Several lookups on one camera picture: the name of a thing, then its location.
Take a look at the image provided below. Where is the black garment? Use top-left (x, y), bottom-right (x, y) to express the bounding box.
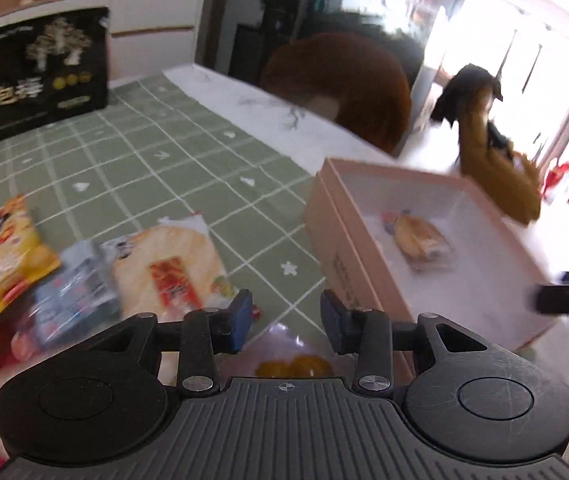
top-left (429, 62), bottom-right (514, 153)

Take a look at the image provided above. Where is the black gift box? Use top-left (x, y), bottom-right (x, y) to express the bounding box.
top-left (0, 7), bottom-right (112, 152)

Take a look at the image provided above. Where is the bread snack in clear wrapper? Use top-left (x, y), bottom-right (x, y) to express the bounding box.
top-left (382, 209), bottom-right (454, 275)

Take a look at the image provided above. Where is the red toy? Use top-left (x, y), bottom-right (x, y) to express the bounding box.
top-left (543, 160), bottom-right (569, 197)

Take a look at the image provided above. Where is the yellow snack packet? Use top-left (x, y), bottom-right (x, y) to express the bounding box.
top-left (0, 194), bottom-right (63, 332)

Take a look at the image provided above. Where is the brown chair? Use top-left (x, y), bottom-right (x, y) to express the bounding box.
top-left (258, 31), bottom-right (414, 157)

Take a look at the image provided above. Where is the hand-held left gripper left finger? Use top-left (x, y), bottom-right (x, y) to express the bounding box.
top-left (84, 287), bottom-right (255, 395)

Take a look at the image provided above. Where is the rice cracker packet red label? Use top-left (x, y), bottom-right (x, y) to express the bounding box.
top-left (107, 211), bottom-right (263, 327)

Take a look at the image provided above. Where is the mustard yellow garment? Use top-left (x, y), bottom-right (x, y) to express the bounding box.
top-left (457, 85), bottom-right (544, 224)

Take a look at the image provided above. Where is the white sideboard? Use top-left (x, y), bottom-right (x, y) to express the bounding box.
top-left (0, 0), bottom-right (204, 83)

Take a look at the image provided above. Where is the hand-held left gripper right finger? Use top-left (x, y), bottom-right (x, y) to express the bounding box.
top-left (319, 290), bottom-right (490, 395)

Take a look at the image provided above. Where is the clear packet with orange snacks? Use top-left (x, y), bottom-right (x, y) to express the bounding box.
top-left (241, 322), bottom-right (339, 379)

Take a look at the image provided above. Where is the black cabinet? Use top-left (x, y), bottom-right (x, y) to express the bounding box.
top-left (228, 0), bottom-right (302, 81)

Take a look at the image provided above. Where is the pink cardboard box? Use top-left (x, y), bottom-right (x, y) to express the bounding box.
top-left (305, 157), bottom-right (564, 383)

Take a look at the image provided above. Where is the green checked tablecloth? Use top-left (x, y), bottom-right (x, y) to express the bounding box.
top-left (0, 72), bottom-right (338, 378)

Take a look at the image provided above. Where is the blue grey snack packet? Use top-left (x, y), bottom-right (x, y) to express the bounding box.
top-left (31, 239), bottom-right (124, 350)

